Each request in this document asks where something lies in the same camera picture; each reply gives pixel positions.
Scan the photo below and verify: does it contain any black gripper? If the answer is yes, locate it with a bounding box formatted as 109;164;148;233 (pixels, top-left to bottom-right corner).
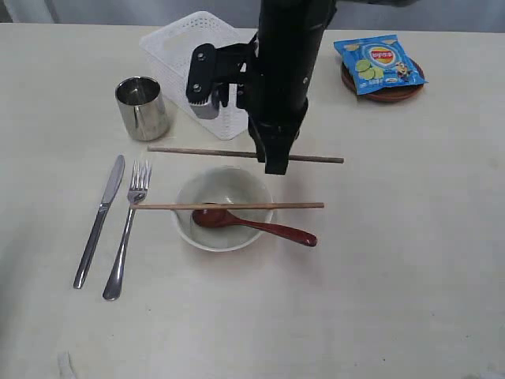
245;23;326;175

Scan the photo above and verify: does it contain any white speckled bowl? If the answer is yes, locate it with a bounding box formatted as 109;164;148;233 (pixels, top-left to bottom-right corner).
172;166;273;252

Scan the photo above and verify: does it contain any brown wooden chopstick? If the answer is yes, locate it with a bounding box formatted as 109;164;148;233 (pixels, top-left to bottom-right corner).
132;202;325;211
147;146;345;164

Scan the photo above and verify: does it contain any brown wooden spoon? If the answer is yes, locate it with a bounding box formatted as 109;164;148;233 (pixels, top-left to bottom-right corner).
192;209;318;247

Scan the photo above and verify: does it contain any silver foil packet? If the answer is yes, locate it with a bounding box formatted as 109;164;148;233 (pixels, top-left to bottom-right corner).
115;77;170;142

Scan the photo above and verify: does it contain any brown round plate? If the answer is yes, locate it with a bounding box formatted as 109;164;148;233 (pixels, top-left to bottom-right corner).
340;62;424;103

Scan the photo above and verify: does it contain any silver metal fork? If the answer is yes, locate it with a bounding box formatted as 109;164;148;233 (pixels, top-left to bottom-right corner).
103;160;152;301

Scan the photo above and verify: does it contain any blue chips snack bag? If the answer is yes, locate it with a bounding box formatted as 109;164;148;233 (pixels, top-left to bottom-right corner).
334;34;425;96

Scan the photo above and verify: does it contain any silver metal table knife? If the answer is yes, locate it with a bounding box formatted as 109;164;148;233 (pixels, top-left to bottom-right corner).
73;155;125;289

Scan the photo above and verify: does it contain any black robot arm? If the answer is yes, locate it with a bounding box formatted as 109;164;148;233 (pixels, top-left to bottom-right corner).
239;1;336;175

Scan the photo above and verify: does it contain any white perforated plastic basket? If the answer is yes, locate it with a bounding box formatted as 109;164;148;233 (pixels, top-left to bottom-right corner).
139;11;248;140

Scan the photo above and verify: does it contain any grey backdrop curtain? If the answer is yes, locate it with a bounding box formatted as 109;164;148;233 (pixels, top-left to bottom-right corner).
1;0;504;32

